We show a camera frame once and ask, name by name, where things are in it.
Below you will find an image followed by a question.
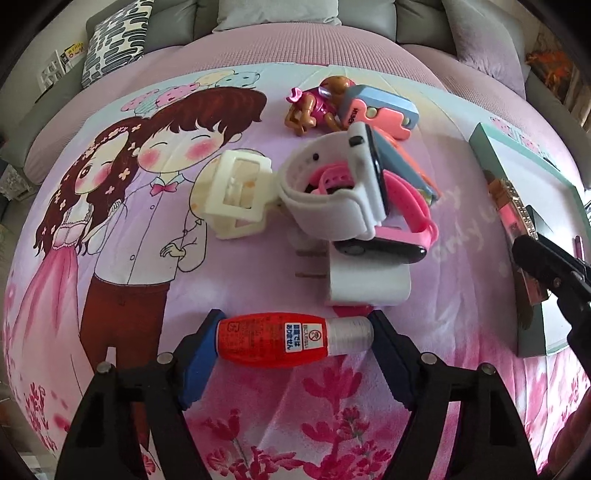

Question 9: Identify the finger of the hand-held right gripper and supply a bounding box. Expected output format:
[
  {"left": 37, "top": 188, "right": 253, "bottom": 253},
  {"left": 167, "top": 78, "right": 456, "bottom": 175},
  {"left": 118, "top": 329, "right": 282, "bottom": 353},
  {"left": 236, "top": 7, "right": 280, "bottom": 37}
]
[{"left": 512, "top": 234, "right": 591, "bottom": 365}]

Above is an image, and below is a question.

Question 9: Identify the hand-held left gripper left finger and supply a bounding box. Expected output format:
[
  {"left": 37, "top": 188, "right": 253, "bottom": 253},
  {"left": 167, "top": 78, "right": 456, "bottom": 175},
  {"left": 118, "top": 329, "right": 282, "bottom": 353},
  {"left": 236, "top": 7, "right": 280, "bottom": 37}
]
[{"left": 54, "top": 308, "right": 227, "bottom": 480}]

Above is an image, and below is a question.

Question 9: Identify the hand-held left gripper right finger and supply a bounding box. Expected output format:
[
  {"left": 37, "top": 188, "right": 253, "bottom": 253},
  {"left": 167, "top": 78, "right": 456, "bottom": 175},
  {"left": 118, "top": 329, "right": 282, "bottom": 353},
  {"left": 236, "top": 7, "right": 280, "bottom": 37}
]
[{"left": 367, "top": 309, "right": 539, "bottom": 480}]

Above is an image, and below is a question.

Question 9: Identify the red liquid bottle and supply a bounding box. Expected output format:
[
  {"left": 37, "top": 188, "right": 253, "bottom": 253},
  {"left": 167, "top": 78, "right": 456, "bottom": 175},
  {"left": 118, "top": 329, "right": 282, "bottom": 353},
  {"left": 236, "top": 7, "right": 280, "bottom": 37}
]
[{"left": 216, "top": 313, "right": 376, "bottom": 369}]

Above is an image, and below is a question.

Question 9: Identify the green box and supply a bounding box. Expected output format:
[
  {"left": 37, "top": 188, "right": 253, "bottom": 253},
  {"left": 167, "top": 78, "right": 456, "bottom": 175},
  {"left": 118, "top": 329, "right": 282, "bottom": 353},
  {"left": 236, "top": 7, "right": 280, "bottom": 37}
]
[{"left": 468, "top": 122, "right": 591, "bottom": 358}]

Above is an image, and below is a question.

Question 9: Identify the white hair claw clip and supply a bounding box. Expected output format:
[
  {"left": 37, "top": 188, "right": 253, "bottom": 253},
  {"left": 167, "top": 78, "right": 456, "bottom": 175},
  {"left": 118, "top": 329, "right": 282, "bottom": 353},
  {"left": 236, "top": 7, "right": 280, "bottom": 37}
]
[{"left": 190, "top": 148, "right": 283, "bottom": 241}]

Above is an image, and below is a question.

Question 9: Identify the blue and orange toy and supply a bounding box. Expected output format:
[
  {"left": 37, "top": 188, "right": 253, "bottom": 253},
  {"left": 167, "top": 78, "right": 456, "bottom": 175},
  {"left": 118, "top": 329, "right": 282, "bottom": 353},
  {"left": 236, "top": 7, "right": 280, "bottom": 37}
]
[{"left": 369, "top": 127, "right": 441, "bottom": 204}]

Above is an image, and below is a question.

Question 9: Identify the pink rhinestone hair clip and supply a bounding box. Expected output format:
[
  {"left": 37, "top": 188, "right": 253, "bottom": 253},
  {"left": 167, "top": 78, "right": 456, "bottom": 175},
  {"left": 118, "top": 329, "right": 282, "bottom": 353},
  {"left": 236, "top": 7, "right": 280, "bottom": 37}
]
[{"left": 487, "top": 178, "right": 550, "bottom": 305}]

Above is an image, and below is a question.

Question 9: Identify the printed blanket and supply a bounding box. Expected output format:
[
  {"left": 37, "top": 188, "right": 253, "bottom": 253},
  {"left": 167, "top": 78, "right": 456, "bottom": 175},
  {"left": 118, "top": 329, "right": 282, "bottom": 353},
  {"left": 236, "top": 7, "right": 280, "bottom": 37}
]
[{"left": 0, "top": 65, "right": 591, "bottom": 480}]

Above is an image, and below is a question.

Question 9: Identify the pink smartwatch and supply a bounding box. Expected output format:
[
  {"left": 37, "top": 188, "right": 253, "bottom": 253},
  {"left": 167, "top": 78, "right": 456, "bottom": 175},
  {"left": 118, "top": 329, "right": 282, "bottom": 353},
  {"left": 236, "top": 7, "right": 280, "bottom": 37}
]
[{"left": 305, "top": 166, "right": 439, "bottom": 245}]

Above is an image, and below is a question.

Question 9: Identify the orange printed object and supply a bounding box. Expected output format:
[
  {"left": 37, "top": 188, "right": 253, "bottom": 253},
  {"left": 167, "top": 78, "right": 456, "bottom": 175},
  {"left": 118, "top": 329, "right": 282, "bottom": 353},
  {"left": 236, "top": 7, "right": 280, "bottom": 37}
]
[{"left": 526, "top": 48, "right": 578, "bottom": 102}]

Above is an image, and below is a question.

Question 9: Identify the blue and pink toy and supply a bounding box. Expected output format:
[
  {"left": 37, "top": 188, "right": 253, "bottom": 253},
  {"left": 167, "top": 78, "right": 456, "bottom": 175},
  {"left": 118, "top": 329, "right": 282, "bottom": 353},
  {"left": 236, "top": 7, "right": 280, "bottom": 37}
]
[{"left": 339, "top": 84, "right": 420, "bottom": 139}]

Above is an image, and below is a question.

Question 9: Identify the grey purple cushion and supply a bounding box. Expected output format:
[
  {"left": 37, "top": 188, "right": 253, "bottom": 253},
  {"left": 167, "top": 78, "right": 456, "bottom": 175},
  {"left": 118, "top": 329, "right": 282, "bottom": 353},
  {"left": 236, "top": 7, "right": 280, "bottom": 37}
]
[{"left": 441, "top": 0, "right": 527, "bottom": 97}]

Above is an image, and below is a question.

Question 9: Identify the brown toy dog pink outfit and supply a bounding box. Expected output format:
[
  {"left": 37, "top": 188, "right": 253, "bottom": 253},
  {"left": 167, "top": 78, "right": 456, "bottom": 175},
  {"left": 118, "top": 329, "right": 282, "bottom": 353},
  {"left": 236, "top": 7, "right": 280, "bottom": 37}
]
[{"left": 284, "top": 76, "right": 356, "bottom": 137}]

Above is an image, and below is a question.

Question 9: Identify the grey sofa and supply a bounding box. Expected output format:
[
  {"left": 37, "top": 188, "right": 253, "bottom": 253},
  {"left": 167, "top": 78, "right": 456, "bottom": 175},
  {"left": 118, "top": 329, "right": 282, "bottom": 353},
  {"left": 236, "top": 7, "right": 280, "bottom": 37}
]
[{"left": 0, "top": 0, "right": 591, "bottom": 195}]

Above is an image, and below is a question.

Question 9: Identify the pink bed cover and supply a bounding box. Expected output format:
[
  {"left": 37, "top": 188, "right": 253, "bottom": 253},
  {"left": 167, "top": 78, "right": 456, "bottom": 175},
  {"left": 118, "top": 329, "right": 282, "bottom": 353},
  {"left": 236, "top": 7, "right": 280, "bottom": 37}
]
[{"left": 23, "top": 21, "right": 532, "bottom": 185}]

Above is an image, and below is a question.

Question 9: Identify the stack of books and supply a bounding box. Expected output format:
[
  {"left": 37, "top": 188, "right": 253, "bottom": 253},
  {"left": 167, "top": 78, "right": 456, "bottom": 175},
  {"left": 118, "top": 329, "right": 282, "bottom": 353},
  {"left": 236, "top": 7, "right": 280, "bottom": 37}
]
[{"left": 37, "top": 41, "right": 88, "bottom": 88}]

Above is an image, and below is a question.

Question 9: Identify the black and white patterned pillow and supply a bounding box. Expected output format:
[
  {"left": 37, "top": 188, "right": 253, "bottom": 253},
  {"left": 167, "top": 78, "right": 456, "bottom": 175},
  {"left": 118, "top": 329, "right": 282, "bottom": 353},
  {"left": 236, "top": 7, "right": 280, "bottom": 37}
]
[{"left": 82, "top": 0, "right": 155, "bottom": 89}]

